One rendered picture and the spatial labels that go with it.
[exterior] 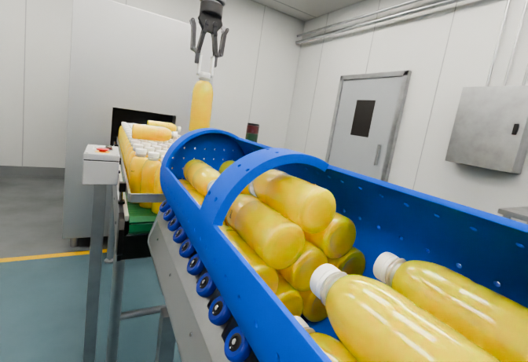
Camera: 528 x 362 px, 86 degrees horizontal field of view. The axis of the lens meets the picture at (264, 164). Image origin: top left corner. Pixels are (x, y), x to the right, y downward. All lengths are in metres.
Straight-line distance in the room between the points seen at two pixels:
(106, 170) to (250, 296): 0.79
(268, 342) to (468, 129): 3.46
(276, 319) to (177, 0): 5.30
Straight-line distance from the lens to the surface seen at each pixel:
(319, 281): 0.34
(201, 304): 0.60
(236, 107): 5.55
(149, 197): 1.04
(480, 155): 3.57
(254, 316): 0.32
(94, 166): 1.04
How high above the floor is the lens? 1.28
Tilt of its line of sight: 8 degrees down
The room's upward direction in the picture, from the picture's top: 9 degrees clockwise
